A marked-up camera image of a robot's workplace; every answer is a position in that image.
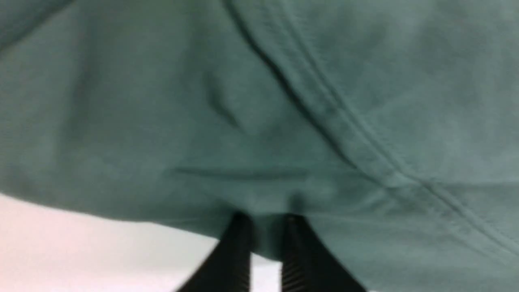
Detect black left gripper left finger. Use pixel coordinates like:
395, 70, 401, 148
178, 213, 253, 292

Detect green long-sleeve top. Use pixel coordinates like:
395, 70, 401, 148
1, 0, 518, 292

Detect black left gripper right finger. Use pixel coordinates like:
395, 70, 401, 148
281, 215, 367, 292

